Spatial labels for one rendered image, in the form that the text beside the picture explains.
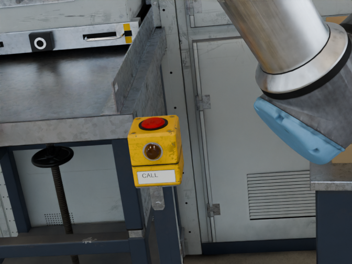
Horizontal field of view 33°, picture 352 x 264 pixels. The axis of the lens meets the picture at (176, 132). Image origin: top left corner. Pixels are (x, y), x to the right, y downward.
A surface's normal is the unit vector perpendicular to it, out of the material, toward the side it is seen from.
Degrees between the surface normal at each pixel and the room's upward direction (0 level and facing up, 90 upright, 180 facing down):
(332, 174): 0
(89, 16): 90
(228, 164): 90
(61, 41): 90
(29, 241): 0
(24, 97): 0
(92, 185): 90
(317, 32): 77
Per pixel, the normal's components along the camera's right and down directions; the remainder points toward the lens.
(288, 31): 0.17, 0.51
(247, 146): -0.07, 0.41
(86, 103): -0.11, -0.91
